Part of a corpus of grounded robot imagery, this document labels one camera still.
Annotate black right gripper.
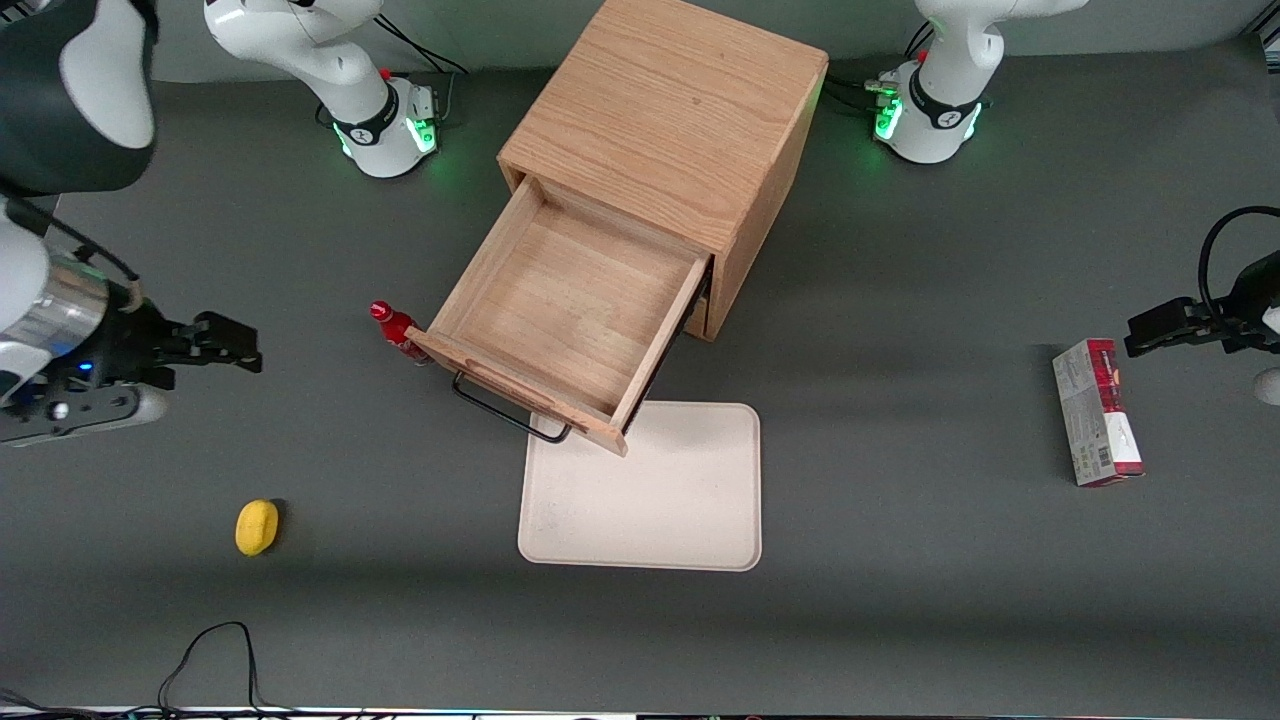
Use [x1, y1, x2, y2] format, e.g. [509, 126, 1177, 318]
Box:
[38, 298, 265, 395]

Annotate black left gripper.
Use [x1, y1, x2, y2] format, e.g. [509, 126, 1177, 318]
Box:
[1124, 254, 1280, 359]

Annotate black wire drawer handle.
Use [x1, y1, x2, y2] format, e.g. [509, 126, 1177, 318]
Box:
[451, 369, 574, 445]

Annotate wooden drawer with keyhole notch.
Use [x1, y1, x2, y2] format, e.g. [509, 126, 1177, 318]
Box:
[405, 175, 713, 458]

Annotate wooden drawer cabinet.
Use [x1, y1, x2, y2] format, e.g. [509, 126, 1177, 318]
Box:
[497, 0, 830, 343]

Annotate grey and red carton box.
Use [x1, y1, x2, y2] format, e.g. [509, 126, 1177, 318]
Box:
[1052, 338, 1146, 488]

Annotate red cola bottle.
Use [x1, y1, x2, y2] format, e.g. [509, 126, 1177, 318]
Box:
[369, 300, 428, 367]

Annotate yellow lemon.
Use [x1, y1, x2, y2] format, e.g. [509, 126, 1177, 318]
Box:
[235, 499, 281, 557]

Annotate white rectangular tray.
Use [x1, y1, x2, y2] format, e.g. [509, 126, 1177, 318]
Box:
[517, 400, 763, 573]

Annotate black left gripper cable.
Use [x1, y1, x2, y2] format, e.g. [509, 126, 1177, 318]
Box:
[1197, 205, 1280, 323]

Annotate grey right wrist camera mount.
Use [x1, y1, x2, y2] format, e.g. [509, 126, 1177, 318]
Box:
[0, 384, 170, 449]

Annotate thin black floor cable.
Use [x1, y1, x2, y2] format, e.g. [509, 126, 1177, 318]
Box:
[0, 621, 301, 720]

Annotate black right base cables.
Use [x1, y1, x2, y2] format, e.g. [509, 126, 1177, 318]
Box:
[378, 14, 472, 127]

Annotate black base cables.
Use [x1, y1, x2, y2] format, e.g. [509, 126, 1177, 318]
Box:
[378, 14, 472, 127]
[825, 20, 937, 117]

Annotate black left base cables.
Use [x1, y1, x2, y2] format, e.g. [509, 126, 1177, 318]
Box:
[825, 20, 937, 117]

